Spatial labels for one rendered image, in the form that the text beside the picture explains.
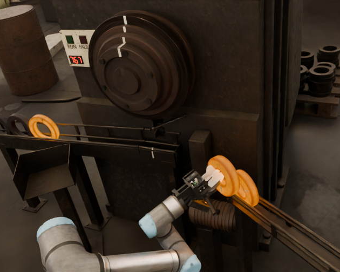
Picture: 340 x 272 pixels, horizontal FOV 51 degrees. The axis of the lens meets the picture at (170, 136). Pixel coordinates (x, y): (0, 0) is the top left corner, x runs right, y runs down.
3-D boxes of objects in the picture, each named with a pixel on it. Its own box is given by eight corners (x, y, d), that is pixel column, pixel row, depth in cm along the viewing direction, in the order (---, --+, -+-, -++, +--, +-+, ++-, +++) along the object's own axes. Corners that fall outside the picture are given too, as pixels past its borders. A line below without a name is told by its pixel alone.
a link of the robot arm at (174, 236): (173, 263, 128) (162, 248, 121) (159, 242, 137) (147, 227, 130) (191, 250, 129) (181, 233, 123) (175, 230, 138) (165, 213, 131)
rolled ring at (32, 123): (22, 120, 205) (26, 117, 207) (40, 146, 213) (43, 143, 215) (43, 114, 195) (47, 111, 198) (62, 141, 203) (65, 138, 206)
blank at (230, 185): (212, 148, 136) (204, 151, 135) (238, 164, 124) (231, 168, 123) (216, 182, 143) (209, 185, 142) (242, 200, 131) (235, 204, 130)
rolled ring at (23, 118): (22, 115, 204) (27, 113, 206) (1, 115, 212) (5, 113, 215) (37, 142, 213) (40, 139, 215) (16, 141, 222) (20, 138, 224)
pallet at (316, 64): (199, 103, 346) (195, 61, 321) (227, 68, 404) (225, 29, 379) (336, 119, 294) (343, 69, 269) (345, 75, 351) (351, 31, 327)
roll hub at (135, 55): (110, 102, 161) (95, 42, 146) (167, 108, 150) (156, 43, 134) (104, 109, 157) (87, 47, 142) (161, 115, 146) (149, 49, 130)
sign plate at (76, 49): (72, 64, 184) (61, 29, 174) (115, 66, 173) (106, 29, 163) (69, 66, 182) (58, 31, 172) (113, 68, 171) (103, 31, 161)
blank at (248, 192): (245, 203, 151) (238, 206, 150) (231, 169, 151) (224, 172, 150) (264, 206, 136) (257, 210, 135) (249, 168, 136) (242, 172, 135)
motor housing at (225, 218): (205, 260, 201) (196, 189, 171) (244, 271, 192) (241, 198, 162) (197, 280, 191) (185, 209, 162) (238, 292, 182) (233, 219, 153)
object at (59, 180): (62, 245, 224) (19, 154, 184) (103, 235, 226) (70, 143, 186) (60, 273, 207) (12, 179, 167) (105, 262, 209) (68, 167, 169)
